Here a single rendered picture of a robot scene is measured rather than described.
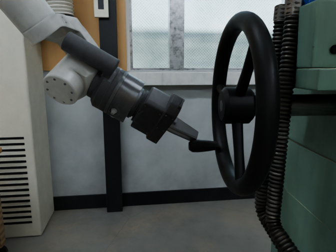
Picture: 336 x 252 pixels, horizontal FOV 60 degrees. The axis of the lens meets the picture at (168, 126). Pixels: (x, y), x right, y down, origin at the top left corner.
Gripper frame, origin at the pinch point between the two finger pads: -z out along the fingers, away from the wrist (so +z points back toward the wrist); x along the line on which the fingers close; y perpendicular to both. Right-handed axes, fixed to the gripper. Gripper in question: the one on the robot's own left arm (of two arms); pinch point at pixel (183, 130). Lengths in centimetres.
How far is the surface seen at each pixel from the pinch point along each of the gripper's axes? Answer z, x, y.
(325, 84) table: -9.6, 24.7, -3.9
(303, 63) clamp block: -7.3, 23.6, 0.6
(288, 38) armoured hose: -4.3, 24.1, 4.0
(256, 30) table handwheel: 2.2, 25.6, -3.6
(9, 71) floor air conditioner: 68, -75, 51
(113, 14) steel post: 44, -52, 102
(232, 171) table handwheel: -9.6, 4.4, -7.2
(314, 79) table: -8.4, 24.2, -3.2
